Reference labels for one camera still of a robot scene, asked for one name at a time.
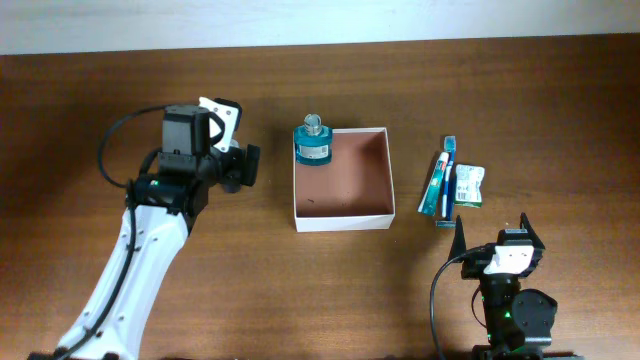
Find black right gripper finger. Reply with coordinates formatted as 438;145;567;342
520;212;544;249
448;215;467;261

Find blue disposable razor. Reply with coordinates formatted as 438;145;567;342
436;175;456;228

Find green Colgate toothpaste tube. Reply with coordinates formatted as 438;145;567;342
418;152;449;216

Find green white soap packet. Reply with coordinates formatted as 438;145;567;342
454;164;485;208

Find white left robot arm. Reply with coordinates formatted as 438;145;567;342
51;97;260;359

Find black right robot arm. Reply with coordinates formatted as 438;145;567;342
448;214;579;360

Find teal mouthwash bottle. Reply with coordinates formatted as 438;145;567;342
294;114;333;166

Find blue white toothbrush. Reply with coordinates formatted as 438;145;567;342
441;135;456;217

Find white cardboard box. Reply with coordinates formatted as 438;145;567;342
293;127;396;233

